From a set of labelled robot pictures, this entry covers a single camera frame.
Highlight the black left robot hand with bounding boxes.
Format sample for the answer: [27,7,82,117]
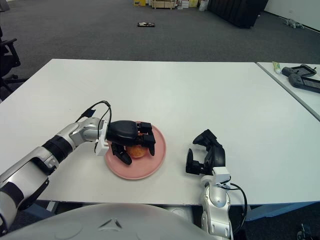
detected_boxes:
[106,120,157,166]

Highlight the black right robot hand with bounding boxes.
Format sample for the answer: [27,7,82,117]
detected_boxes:
[185,129,227,177]

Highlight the red yellow apple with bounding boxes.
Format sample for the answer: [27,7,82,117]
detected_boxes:
[125,146,146,159]

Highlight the pink round plate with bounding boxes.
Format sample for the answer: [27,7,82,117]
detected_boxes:
[104,123,167,180]

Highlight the grey robot torso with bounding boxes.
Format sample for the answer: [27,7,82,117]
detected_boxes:
[0,202,213,240]

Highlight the white side table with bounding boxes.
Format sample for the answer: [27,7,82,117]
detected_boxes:
[256,61,320,118]

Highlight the black handheld controller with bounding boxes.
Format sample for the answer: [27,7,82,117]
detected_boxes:
[281,64,317,77]
[288,73,320,94]

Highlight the black wheeled base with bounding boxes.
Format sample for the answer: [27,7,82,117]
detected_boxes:
[296,223,320,240]

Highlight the wooden crate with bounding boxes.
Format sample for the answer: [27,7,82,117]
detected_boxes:
[151,0,175,10]

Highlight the black office chair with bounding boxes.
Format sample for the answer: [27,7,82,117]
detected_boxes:
[0,24,27,98]

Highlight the stack of white boxes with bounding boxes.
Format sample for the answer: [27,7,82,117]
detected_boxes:
[174,0,200,10]

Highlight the black partition cabinet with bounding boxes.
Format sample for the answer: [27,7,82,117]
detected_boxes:
[207,0,270,29]

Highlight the grey toy on floor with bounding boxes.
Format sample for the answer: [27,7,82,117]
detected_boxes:
[283,18,305,29]

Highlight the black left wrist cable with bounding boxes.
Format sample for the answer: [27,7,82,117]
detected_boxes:
[74,100,112,154]

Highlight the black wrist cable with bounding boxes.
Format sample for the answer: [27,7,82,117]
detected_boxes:
[74,100,112,154]
[224,182,248,226]

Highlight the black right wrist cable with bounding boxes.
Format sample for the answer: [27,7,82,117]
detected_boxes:
[224,182,248,226]

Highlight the blue grey table frame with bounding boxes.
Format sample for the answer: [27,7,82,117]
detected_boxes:
[32,199,320,222]

